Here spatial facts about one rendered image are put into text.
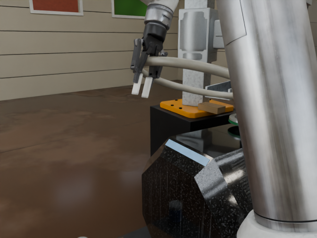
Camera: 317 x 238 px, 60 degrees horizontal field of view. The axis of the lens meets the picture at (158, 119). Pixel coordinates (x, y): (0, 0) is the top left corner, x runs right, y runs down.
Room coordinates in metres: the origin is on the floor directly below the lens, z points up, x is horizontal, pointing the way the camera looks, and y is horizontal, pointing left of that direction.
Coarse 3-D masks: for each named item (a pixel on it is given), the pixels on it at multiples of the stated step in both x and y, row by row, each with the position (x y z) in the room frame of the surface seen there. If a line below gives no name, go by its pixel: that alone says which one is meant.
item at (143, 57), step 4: (152, 44) 0.92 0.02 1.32; (148, 48) 0.92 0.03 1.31; (144, 52) 0.92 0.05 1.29; (148, 52) 0.91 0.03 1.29; (140, 56) 0.93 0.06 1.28; (144, 56) 0.91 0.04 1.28; (140, 60) 0.91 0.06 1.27; (144, 60) 0.91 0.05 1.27; (140, 64) 0.90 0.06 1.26; (140, 68) 0.89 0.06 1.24; (140, 72) 0.89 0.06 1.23
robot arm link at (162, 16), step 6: (150, 6) 0.95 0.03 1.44; (156, 6) 0.94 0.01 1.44; (162, 6) 0.94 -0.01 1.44; (150, 12) 0.94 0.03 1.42; (156, 12) 0.94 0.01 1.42; (162, 12) 0.94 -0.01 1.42; (168, 12) 0.95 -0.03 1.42; (150, 18) 0.93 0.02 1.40; (156, 18) 0.93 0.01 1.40; (162, 18) 0.93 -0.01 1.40; (168, 18) 0.95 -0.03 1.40; (162, 24) 0.94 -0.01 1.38; (168, 24) 0.95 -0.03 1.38
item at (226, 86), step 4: (216, 84) 1.33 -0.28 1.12; (220, 84) 1.36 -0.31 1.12; (224, 84) 1.40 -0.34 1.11; (228, 84) 1.44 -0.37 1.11; (208, 88) 1.25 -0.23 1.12; (212, 88) 1.29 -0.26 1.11; (216, 88) 1.32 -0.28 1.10; (220, 88) 1.36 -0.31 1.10; (224, 88) 1.40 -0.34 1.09; (228, 88) 1.45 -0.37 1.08; (228, 92) 1.18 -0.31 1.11; (232, 92) 1.20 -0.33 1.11; (208, 96) 1.24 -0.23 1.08
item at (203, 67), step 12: (156, 60) 0.88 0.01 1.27; (168, 60) 0.85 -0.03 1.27; (180, 60) 0.84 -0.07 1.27; (192, 60) 0.83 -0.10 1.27; (144, 72) 1.13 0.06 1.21; (204, 72) 0.83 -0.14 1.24; (216, 72) 0.82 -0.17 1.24; (228, 72) 0.82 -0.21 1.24; (168, 84) 1.24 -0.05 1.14; (180, 84) 1.27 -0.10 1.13; (216, 96) 1.21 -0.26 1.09; (228, 96) 1.17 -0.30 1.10
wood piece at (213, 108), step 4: (200, 104) 2.16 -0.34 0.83; (204, 104) 2.14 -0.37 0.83; (208, 104) 2.14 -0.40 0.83; (212, 104) 2.14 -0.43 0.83; (216, 104) 2.14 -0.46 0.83; (200, 108) 2.16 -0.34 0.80; (204, 108) 2.13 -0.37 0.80; (208, 108) 2.10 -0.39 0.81; (212, 108) 2.07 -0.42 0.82; (216, 108) 2.04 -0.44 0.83; (220, 108) 2.05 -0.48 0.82; (224, 108) 2.08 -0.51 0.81; (212, 112) 2.07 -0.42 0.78; (216, 112) 2.04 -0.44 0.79; (220, 112) 2.05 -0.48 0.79
